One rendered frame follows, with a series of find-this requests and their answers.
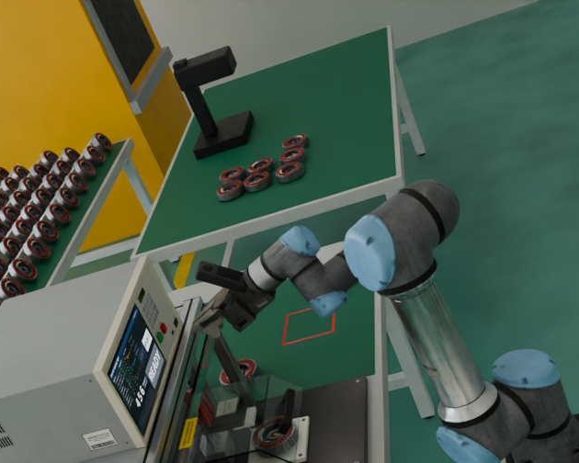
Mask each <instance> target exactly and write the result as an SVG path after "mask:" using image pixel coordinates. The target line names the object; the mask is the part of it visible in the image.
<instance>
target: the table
mask: <svg viewBox="0 0 579 463"><path fill-rule="evenodd" d="M91 140H92V142H93V144H94V145H95V146H96V147H95V146H92V145H87V146H86V147H85V149H84V150H83V153H84V156H85V158H86V159H87V160H88V161H89V162H88V161H87V160H85V159H82V158H81V159H80V158H79V157H80V156H81V154H79V152H77V151H76V150H74V149H73V148H70V147H66V148H64V149H63V151H62V152H61V155H62V158H63V159H64V161H61V160H58V159H59V158H60V157H59V156H58V155H57V154H56V153H54V152H52V151H48V150H46V151H44V152H43V153H42V154H41V156H40V159H41V161H42V162H43V163H44V164H45V165H46V166H48V167H49V170H48V168H47V167H45V166H44V165H42V164H34V165H33V166H32V167H31V168H30V171H29V170H28V169H26V167H24V166H21V165H15V166H14V167H13V168H12V170H11V172H10V173H11V175H12V177H13V178H12V177H8V176H9V175H10V173H8V171H7V170H6V169H5V168H3V167H0V185H1V187H2V188H3V189H4V191H5V192H6V193H7V194H8V195H9V196H10V197H8V196H6V194H4V193H2V192H0V218H1V220H2V222H0V249H1V251H2V253H3V255H4V256H6V257H7V258H9V259H10V260H9V261H8V263H7V262H6V261H5V260H3V259H0V297H1V299H3V300H6V299H11V298H14V297H17V296H20V295H23V294H27V293H29V292H32V291H35V290H39V289H42V288H47V287H50V286H53V285H56V284H60V283H62V282H63V280H64V278H65V276H66V274H67V272H68V270H69V269H70V267H73V266H77V265H81V264H84V263H88V262H91V261H94V260H97V259H100V258H103V257H106V256H109V255H113V254H117V253H120V252H124V251H127V250H130V249H132V248H135V246H136V243H137V242H138V240H139V237H137V238H134V239H131V240H128V241H125V242H122V243H117V244H113V245H110V246H108V247H105V248H102V249H98V250H95V251H93V252H90V253H86V254H81V255H78V256H76V255H77V254H78V252H79V250H80V248H81V246H82V244H83V242H84V240H85V237H86V236H87V234H88V233H89V231H90V229H91V227H92V225H93V223H94V221H95V220H96V218H97V215H98V213H99V211H100V210H101V208H102V206H103V205H104V203H105V201H106V199H107V197H108V194H109V192H110V190H111V188H112V187H113V186H114V184H115V182H116V180H117V178H118V176H119V173H120V172H121V170H122V168H123V170H124V172H125V174H126V176H127V177H128V179H129V181H130V183H131V186H132V188H133V190H134V192H135V194H136V196H137V198H138V199H139V200H140V202H141V204H142V207H143V209H144V211H145V213H146V215H147V217H148V216H149V213H150V211H151V209H152V206H153V201H152V199H151V197H150V195H149V193H148V191H147V189H146V187H145V185H144V183H143V181H142V178H141V176H140V174H139V172H138V170H137V168H136V166H135V164H134V162H133V161H132V159H131V156H130V154H131V151H132V149H133V147H134V143H133V141H132V139H131V138H128V139H125V140H122V141H118V142H115V143H112V144H111V141H110V140H109V139H108V137H107V136H105V135H104V134H102V133H100V132H96V133H95V134H94V135H93V136H92V138H91ZM68 164H69V165H68ZM73 167H74V170H75V171H76V172H77V173H70V172H71V170H72V169H73ZM52 168H53V171H54V173H55V174H56V175H54V174H49V172H50V170H51V169H52ZM29 173H31V175H32V176H33V177H34V179H36V180H37V181H38V182H39V183H38V182H37V181H35V180H34V179H32V178H30V177H27V176H28V174H29ZM58 176H59V177H60V178H61V179H62V180H61V179H60V178H59V177H58ZM64 180H65V184H66V185H67V186H68V187H69V188H70V189H69V188H67V187H61V186H62V184H63V182H64ZM41 184H43V185H44V186H45V188H46V189H47V190H48V191H50V192H51V193H52V194H50V193H49V192H47V191H46V190H44V189H41V188H39V187H40V185H41ZM19 187H20V188H21V190H22V191H23V192H22V191H19V190H18V188H19ZM60 187H61V188H60ZM33 189H34V190H33ZM17 190H18V191H17ZM72 191H73V192H72ZM54 197H56V199H57V200H58V202H59V203H60V204H61V205H62V206H61V205H58V204H51V201H52V200H53V198H54ZM31 199H32V200H33V202H34V203H35V204H36V205H37V206H38V207H36V206H33V205H28V203H29V202H30V200H31ZM9 200H10V202H11V204H12V205H13V206H14V207H11V206H7V205H6V204H7V203H8V201H9ZM46 201H47V202H46ZM63 207H64V208H63ZM19 210H20V211H19ZM44 212H45V213H46V216H47V218H48V219H49V220H50V221H51V222H53V223H54V224H55V225H54V226H53V225H52V224H50V223H48V222H47V221H45V220H40V218H41V217H42V215H43V214H44ZM20 214H21V216H22V218H23V220H17V219H18V217H19V216H20ZM3 222H4V223H3ZM5 223H6V225H8V226H9V227H8V226H6V225H5ZM11 228H12V232H13V233H14V234H15V235H16V237H17V238H18V239H20V240H22V241H21V242H20V241H19V240H17V239H16V238H14V237H10V236H7V234H8V233H9V231H10V230H11ZM32 232H34V234H35V236H36V237H38V239H37V238H29V239H28V237H29V236H30V235H31V233H32ZM3 234H4V235H3ZM6 236H7V237H6ZM9 245H10V246H9ZM22 247H23V250H24V253H25V254H26V255H27V256H28V257H29V258H30V259H32V260H33V262H32V263H30V262H28V261H27V260H25V259H22V258H16V257H17V255H18V253H19V252H20V250H21V248H22ZM15 258H16V259H15ZM7 270H8V271H9V273H10V275H11V276H12V277H13V278H14V279H13V278H10V277H5V278H3V277H4V275H5V274H6V272H7ZM2 278H3V279H2ZM15 279H16V280H15ZM17 281H18V282H17ZM19 282H20V283H19ZM1 304H2V303H1V302H0V306H1Z"/></svg>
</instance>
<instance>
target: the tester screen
mask: <svg viewBox="0 0 579 463"><path fill-rule="evenodd" d="M146 328H147V327H146V325H145V323H144V321H143V320H142V317H141V315H140V313H139V312H138V310H137V309H135V311H134V313H133V316H132V318H131V322H130V325H129V328H128V330H127V332H126V334H125V337H124V340H123V342H122V345H121V347H120V350H119V353H118V356H117V359H116V361H115V364H114V366H113V368H112V371H111V373H110V376H109V377H110V378H111V380H112V382H113V384H114V385H115V387H116V389H117V391H118V392H119V395H120V397H121V398H122V399H123V401H124V402H125V404H126V406H127V408H128V409H129V411H130V413H131V415H132V417H133V419H134V421H135V422H136V424H137V425H138V426H139V424H138V422H139V419H140V416H141V413H142V407H143V405H144V402H145V399H146V396H147V393H148V390H149V387H150V386H151V388H152V390H153V394H152V397H151V399H150V403H149V406H148V409H147V412H146V415H145V418H144V421H143V424H142V428H141V427H140V426H139V428H140V430H141V432H142V433H143V430H144V427H145V425H146V422H147V418H148V415H149V412H150V410H151V406H152V403H153V398H154V394H155V392H156V389H157V386H158V382H159V379H160V377H161V374H162V370H163V367H164V364H165V360H164V363H163V365H162V368H161V371H160V375H159V378H158V380H157V383H156V386H155V389H154V387H153V385H152V383H151V381H150V380H149V379H148V377H147V375H146V373H145V369H146V367H147V364H148V361H149V358H150V355H151V352H152V350H153V345H154V340H153V339H152V341H151V344H150V347H149V350H148V353H147V356H146V358H145V361H144V364H143V366H142V365H141V363H140V361H139V359H138V357H137V354H138V351H139V349H140V346H141V343H142V338H143V336H144V334H145V331H146ZM141 384H142V387H143V388H144V390H145V395H144V398H143V401H142V406H141V408H140V409H138V407H137V405H136V403H135V399H136V396H137V393H138V390H139V387H140V385H141Z"/></svg>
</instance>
